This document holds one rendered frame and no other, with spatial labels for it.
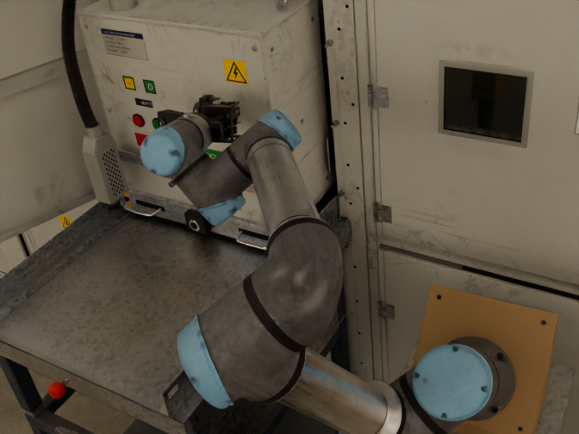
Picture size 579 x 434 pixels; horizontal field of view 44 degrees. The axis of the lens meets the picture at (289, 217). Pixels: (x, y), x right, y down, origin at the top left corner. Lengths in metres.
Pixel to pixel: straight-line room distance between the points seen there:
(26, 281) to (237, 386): 0.98
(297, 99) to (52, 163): 0.74
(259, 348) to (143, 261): 0.93
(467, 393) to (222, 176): 0.52
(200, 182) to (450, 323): 0.55
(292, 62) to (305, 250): 0.71
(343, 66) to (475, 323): 0.60
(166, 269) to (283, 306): 0.89
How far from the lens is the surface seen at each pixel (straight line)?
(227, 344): 0.88
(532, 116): 1.44
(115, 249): 1.83
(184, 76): 1.58
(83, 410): 2.66
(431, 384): 1.18
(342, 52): 1.55
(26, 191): 2.01
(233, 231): 1.72
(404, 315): 1.87
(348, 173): 1.70
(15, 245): 2.92
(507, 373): 1.35
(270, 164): 1.08
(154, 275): 1.72
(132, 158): 1.76
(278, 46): 1.47
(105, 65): 1.73
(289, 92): 1.53
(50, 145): 1.98
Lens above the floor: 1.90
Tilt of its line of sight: 35 degrees down
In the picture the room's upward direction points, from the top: 7 degrees counter-clockwise
